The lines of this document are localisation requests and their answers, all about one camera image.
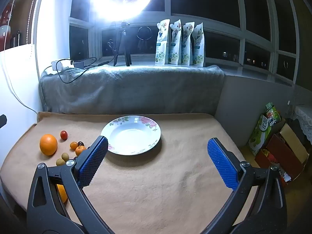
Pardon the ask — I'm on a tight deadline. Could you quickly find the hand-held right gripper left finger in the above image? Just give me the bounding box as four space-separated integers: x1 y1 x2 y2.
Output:
27 136 115 234

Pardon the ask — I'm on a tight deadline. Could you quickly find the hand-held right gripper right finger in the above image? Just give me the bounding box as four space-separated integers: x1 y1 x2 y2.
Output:
202 138 292 234

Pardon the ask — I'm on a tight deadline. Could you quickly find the floral white plate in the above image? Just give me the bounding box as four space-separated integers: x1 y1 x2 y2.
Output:
101 115 161 156

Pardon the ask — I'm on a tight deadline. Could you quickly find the orange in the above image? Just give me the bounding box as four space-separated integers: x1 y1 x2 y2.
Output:
39 134 58 156
56 184 68 204

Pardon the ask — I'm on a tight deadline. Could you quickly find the green printed bag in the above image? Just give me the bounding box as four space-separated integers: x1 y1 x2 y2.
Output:
249 102 281 156

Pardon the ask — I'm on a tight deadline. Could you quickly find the cardboard box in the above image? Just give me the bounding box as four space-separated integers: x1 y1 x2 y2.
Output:
255 123 309 182

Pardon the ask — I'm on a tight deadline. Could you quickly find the beige blanket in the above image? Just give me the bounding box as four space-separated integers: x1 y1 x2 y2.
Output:
0 112 259 234

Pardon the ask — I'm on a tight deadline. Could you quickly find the grey cushion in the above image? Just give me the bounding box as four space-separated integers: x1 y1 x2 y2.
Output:
40 65 225 115

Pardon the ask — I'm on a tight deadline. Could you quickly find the red decoration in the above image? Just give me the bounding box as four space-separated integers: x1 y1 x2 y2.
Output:
0 4 12 51

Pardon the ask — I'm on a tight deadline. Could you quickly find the white lace cloth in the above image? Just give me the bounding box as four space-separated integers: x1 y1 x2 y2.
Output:
294 104 312 149

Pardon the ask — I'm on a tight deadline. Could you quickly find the white floral refill pouch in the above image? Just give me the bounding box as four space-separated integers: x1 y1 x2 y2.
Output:
182 22 195 66
168 19 183 65
155 19 170 66
192 22 205 67

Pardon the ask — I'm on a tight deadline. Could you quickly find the black tripod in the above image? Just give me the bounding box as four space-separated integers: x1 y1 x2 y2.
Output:
113 21 132 67

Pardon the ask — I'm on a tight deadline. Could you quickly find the white cable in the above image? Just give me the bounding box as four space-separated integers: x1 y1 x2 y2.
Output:
0 51 39 114

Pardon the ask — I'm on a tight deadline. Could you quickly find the black cable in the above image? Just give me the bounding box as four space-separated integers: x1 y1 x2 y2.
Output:
56 57 110 84

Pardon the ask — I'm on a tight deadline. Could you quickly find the hanging ring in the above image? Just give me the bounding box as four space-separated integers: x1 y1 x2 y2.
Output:
137 26 152 41

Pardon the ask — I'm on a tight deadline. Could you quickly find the ring light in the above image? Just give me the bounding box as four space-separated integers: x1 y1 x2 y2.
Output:
91 0 155 21

